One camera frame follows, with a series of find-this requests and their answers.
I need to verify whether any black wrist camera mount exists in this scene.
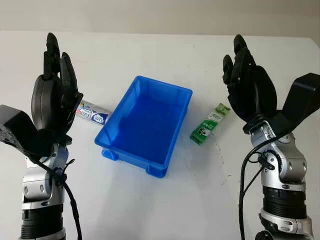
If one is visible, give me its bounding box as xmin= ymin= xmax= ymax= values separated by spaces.
xmin=269 ymin=72 xmax=320 ymax=138
xmin=0 ymin=104 xmax=57 ymax=159

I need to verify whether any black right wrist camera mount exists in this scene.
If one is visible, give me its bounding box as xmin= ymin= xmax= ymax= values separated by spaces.
xmin=269 ymin=72 xmax=320 ymax=138

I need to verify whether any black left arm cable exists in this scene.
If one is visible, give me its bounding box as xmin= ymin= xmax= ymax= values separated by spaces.
xmin=23 ymin=148 xmax=83 ymax=240

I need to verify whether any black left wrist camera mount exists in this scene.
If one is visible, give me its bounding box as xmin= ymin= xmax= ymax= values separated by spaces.
xmin=0 ymin=104 xmax=57 ymax=159

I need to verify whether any green rectangular carton box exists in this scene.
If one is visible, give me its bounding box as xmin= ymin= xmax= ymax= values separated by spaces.
xmin=189 ymin=103 xmax=231 ymax=146

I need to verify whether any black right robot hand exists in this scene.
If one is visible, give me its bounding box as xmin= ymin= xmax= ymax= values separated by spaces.
xmin=222 ymin=34 xmax=279 ymax=133

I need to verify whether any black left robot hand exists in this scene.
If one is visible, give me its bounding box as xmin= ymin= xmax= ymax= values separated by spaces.
xmin=30 ymin=32 xmax=84 ymax=146

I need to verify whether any blue plastic tray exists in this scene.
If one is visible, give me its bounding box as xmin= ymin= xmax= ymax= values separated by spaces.
xmin=93 ymin=75 xmax=194 ymax=180

